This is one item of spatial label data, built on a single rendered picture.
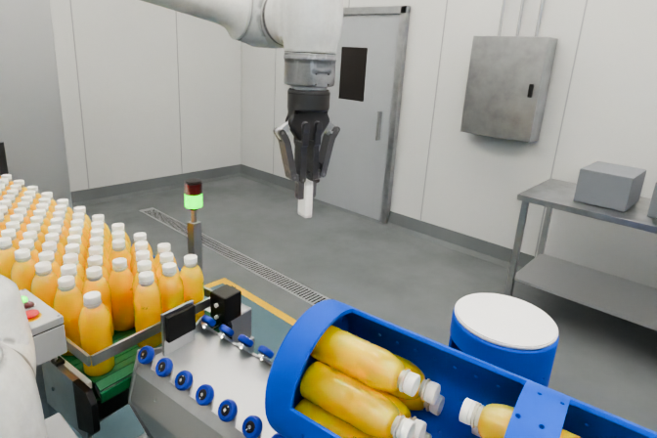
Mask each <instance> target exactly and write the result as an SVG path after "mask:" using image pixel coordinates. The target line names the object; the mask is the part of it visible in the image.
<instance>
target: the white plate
mask: <svg viewBox="0 0 657 438"><path fill-rule="evenodd" d="M455 315H456V317H457V319H458V321H459V322H460V323H461V324H462V325H463V326H464V327H465V328H466V329H467V330H468V331H470V332H471V333H473V334H474V335H476V336H478V337H479V338H481V339H483V340H486V341H488V342H491V343H493V344H496V345H499V346H502V347H506V348H511V349H518V350H537V349H542V348H546V347H549V346H551V344H553V343H554V342H555V341H556V339H557V337H558V328H557V325H556V323H555V322H554V321H553V319H552V318H551V317H550V316H549V315H548V314H547V313H545V312H544V311H543V310H541V309H539V308H538V307H536V306H534V305H532V304H530V303H528V302H526V301H523V300H521V299H518V298H515V297H511V296H507V295H503V294H497V293H473V294H469V295H467V296H465V297H463V298H461V299H460V300H459V301H458V302H457V303H456V306H455Z"/></svg>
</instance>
